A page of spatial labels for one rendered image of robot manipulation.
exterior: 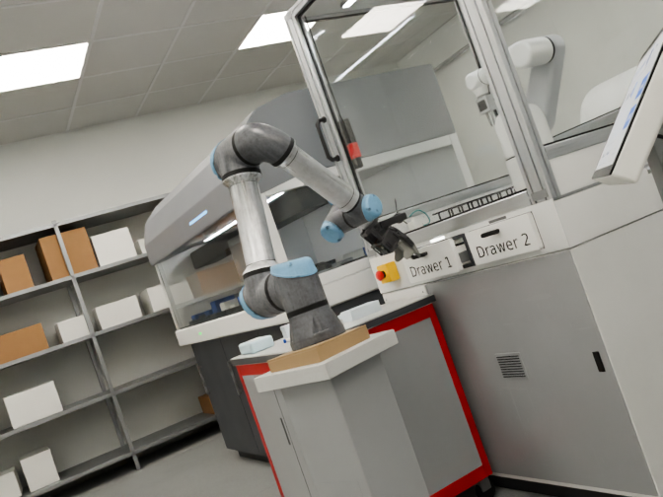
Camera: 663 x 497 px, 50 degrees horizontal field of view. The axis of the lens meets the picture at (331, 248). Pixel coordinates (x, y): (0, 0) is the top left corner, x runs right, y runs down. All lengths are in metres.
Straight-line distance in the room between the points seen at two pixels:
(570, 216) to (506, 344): 0.52
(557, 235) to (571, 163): 0.22
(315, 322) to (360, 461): 0.36
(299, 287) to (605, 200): 0.94
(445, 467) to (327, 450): 0.78
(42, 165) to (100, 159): 0.47
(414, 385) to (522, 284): 0.54
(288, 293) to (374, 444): 0.44
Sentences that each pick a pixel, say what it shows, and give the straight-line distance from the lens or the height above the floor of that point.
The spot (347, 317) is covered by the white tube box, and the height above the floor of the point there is 0.78.
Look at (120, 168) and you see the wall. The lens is 6.50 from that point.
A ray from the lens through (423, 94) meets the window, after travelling 2.38.
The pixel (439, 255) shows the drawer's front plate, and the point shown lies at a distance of 2.37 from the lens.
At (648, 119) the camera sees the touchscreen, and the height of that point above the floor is 1.03.
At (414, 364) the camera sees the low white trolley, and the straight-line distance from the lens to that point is 2.49.
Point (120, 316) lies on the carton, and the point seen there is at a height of 1.15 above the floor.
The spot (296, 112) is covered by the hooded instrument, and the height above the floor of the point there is 1.68.
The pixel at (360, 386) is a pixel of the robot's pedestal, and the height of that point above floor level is 0.66.
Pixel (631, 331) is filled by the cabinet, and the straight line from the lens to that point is 2.19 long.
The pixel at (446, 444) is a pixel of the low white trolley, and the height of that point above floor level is 0.26.
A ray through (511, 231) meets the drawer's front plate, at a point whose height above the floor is 0.89.
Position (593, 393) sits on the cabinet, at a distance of 2.21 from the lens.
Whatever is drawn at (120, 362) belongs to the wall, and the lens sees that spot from 6.25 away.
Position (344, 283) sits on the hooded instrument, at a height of 0.88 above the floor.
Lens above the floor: 0.97
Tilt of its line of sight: 1 degrees up
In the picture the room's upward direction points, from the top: 19 degrees counter-clockwise
